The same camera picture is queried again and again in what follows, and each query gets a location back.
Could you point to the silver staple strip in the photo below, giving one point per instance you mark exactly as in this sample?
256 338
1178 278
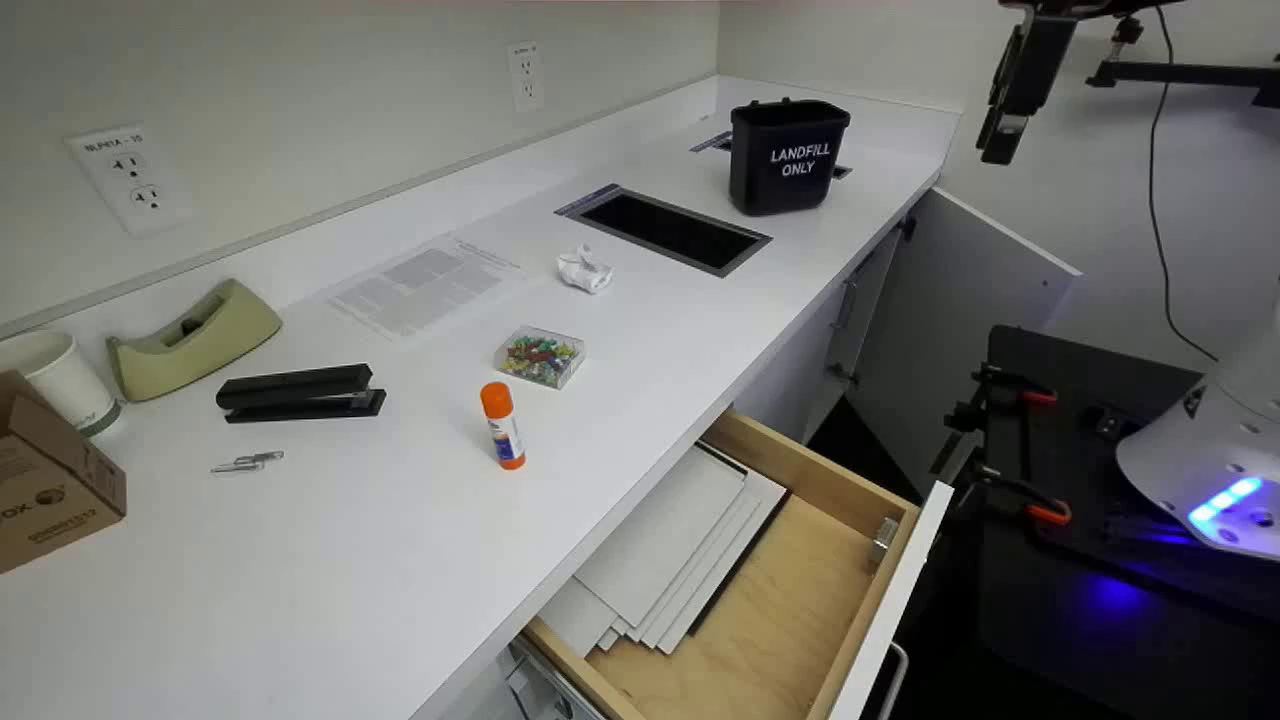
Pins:
247 461

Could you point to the grey folders stack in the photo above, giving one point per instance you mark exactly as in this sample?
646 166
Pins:
682 540

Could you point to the white wall outlet plate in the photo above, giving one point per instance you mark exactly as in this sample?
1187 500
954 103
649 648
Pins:
124 175

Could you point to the black camera stand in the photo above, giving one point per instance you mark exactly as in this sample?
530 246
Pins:
1187 75

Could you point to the brown cardboard box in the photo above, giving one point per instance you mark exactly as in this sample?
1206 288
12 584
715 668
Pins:
47 485

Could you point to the black rectangular counter opening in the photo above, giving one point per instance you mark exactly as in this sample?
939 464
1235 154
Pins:
664 230

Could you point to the white cabinet door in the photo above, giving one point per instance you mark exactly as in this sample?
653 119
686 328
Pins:
960 307

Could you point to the black landfill bin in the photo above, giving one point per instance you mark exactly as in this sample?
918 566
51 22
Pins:
787 154

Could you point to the open wooden drawer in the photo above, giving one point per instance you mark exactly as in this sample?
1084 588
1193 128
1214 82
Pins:
787 600

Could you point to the black robot cart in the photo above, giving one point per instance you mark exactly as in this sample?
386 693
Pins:
1065 584

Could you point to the orange capped glue stick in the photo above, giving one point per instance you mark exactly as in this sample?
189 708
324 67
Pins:
502 432

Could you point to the printed paper sheet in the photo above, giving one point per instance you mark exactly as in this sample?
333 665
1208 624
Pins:
422 287

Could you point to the green tape dispenser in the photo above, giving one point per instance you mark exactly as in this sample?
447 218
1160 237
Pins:
222 333

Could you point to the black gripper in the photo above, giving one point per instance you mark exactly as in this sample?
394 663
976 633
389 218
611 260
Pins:
1038 67

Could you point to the black stapler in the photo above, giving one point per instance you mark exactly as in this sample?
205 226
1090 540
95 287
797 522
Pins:
301 390

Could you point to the white paper cup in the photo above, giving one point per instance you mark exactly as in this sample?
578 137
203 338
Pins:
62 375

